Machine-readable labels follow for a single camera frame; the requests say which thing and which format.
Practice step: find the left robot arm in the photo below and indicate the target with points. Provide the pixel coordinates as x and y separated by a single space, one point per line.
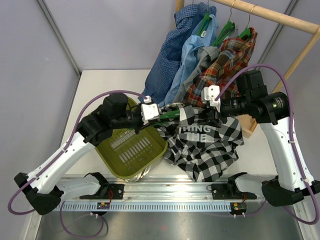
95 123

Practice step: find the olive green plastic basket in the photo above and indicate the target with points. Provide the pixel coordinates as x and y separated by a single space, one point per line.
129 155

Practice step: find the grey shirt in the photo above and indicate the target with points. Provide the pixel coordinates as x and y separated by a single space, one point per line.
204 57

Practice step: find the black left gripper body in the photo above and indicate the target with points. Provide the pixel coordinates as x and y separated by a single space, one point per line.
133 120

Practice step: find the green hanger of plaid shirt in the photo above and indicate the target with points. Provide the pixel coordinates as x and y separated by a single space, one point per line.
247 33

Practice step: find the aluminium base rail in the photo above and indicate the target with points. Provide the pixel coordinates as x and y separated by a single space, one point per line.
164 188

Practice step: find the wooden clothes rack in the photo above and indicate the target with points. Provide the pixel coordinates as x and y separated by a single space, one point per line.
283 20

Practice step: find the green hanger with metal hook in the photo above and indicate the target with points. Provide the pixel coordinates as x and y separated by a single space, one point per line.
168 113

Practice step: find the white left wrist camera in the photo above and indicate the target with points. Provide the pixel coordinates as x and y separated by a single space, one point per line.
149 110

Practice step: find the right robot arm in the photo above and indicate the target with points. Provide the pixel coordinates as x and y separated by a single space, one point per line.
293 181

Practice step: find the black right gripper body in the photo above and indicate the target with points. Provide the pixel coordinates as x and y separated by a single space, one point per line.
215 116

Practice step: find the light blue shirt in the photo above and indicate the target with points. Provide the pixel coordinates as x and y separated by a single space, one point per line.
188 55

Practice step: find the green hanger of grey shirt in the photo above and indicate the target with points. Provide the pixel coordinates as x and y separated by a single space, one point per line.
226 30

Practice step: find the dark blue checkered shirt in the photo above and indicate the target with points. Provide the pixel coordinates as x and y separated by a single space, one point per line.
167 63

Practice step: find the black white checkered shirt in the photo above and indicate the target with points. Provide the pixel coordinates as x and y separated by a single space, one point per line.
197 146

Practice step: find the red plaid shirt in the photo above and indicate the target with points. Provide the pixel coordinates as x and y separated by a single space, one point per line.
235 54

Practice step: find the white slotted cable duct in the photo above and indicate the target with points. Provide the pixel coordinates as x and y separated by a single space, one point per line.
85 206

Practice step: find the green hanger of blue shirt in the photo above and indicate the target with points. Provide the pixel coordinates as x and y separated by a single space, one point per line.
205 21

